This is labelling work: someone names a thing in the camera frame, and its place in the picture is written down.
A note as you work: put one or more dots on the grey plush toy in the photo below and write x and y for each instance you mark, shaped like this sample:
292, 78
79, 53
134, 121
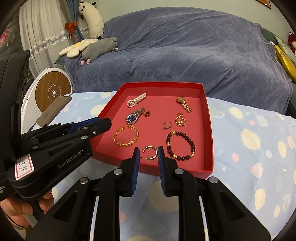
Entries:
95, 50

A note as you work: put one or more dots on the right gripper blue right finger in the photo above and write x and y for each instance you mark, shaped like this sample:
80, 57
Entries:
162, 168

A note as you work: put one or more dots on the red cardboard tray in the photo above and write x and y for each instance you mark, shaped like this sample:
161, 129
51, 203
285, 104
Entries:
162, 115

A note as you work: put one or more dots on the red monkey plush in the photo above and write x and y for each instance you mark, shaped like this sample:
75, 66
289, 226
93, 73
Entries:
292, 42

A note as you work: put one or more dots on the round wooden white device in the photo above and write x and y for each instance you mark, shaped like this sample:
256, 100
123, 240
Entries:
49, 85

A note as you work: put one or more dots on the left hand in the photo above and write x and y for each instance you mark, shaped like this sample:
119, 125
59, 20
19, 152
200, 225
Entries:
16, 209

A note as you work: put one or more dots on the white llama plush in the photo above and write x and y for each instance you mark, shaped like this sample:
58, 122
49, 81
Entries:
93, 18

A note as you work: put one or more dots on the dark blue blanket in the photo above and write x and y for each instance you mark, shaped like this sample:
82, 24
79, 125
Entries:
228, 54

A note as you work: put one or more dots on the silver blue-dial wristwatch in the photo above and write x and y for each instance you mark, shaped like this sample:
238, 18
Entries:
133, 117

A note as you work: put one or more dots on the framed wall picture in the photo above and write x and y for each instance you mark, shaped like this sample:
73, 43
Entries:
265, 3

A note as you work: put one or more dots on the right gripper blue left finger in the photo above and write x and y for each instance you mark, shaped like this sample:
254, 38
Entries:
133, 170

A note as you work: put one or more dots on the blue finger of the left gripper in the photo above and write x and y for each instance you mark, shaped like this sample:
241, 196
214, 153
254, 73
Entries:
95, 129
76, 126

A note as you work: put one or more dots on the blue planet-print bedsheet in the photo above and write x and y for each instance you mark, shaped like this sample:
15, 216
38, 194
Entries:
254, 157

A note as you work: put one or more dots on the gold chain bangle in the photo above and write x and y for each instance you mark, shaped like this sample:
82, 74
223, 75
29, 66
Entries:
126, 136

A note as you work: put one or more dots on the gold wristwatch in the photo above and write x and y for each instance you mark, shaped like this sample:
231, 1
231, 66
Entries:
182, 101

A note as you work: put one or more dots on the flower-shaped cushion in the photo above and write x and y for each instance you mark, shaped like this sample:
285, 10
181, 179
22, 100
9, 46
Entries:
74, 50

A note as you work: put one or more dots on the white curtain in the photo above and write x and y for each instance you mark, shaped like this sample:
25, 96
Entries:
43, 33

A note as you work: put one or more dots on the red bow curtain tie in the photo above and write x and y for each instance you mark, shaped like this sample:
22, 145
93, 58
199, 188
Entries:
70, 27

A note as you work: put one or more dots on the yellow pillow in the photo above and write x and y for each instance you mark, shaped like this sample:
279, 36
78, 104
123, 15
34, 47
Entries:
286, 62

